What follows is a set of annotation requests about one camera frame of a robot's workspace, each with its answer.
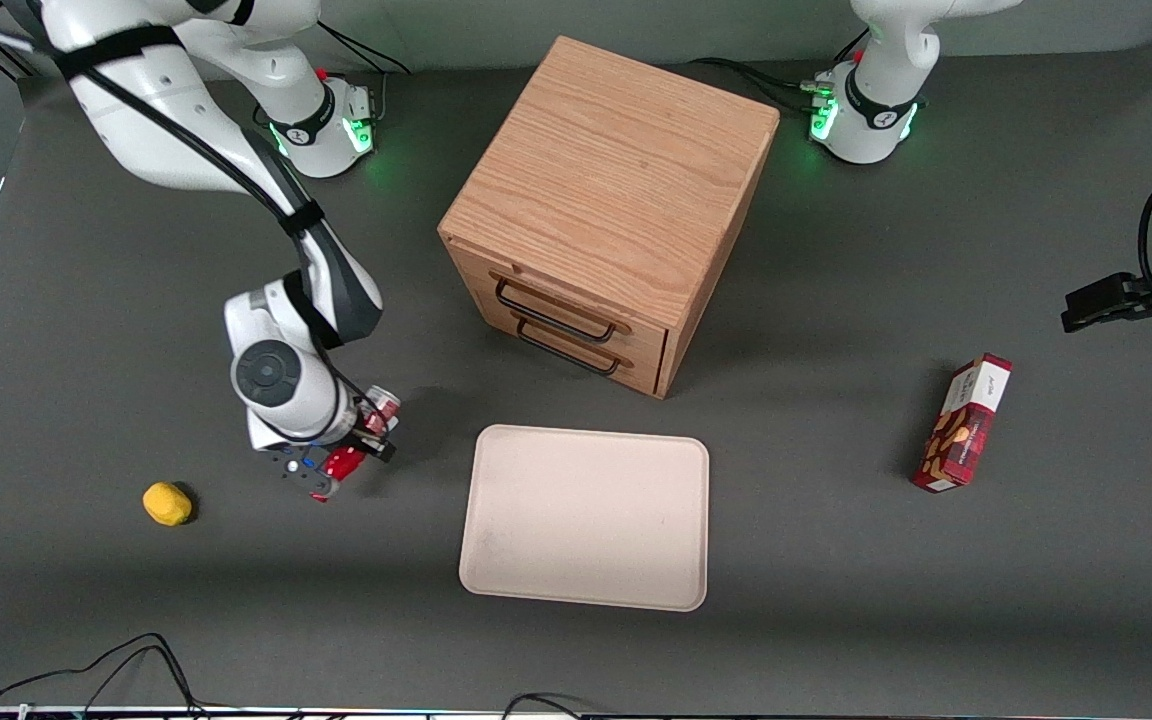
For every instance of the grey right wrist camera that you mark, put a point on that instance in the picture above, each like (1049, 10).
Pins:
(264, 432)

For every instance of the yellow lemon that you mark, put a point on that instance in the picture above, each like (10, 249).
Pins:
(167, 504)

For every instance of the wooden drawer front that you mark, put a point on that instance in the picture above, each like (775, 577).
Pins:
(641, 375)
(641, 338)

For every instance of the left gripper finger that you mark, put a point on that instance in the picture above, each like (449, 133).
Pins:
(1101, 312)
(1131, 286)

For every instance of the wooden drawer cabinet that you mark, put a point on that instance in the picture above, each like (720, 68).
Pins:
(616, 170)

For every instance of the red snack box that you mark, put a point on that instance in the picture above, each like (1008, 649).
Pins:
(966, 430)

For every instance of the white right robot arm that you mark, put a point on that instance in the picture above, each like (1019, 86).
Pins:
(151, 115)

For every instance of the beige plastic tray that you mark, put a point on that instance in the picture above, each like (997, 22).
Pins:
(586, 520)

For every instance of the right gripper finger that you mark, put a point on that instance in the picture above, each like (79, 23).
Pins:
(379, 449)

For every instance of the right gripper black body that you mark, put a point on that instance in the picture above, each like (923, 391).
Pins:
(373, 430)

